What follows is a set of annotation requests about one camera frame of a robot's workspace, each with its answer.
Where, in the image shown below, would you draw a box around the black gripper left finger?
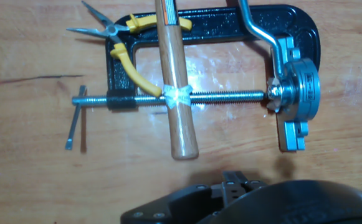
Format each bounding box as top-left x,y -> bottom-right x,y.
120,183 -> 224,224

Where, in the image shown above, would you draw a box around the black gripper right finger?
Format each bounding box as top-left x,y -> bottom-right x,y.
221,170 -> 266,206

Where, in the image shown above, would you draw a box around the white tape strip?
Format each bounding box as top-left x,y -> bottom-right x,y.
162,83 -> 193,110

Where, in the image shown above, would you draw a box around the black C-clamp with steel screw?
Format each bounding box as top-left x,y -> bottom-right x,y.
64,3 -> 322,151

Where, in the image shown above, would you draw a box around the yellow-handled needle-nose pliers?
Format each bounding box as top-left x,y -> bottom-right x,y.
65,0 -> 193,98

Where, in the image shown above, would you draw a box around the claw hammer with wooden handle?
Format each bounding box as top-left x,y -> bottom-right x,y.
154,0 -> 199,161

